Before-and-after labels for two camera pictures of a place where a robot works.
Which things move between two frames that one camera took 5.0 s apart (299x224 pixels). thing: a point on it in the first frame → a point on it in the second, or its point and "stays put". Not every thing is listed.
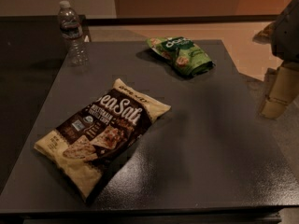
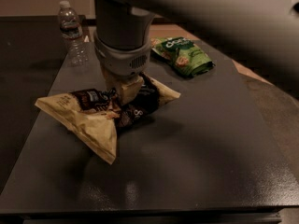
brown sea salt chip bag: (89, 145) → (97, 119)
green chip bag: (182, 52) stays put
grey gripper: (287, 36) → (121, 62)
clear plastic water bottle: (70, 28) stays put
